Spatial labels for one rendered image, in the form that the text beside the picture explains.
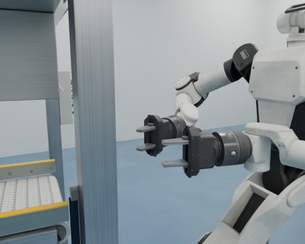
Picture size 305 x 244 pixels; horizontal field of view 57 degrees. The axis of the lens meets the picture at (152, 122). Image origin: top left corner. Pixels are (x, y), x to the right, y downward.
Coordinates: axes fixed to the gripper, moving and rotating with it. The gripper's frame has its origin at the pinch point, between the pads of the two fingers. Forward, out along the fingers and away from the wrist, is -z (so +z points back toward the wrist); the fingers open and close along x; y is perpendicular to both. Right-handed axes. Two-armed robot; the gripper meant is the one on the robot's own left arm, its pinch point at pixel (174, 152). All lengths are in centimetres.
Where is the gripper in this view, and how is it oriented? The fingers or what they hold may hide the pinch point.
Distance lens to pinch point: 68.8
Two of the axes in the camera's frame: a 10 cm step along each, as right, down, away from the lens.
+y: -2.6, -1.8, 9.5
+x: 0.0, 9.8, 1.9
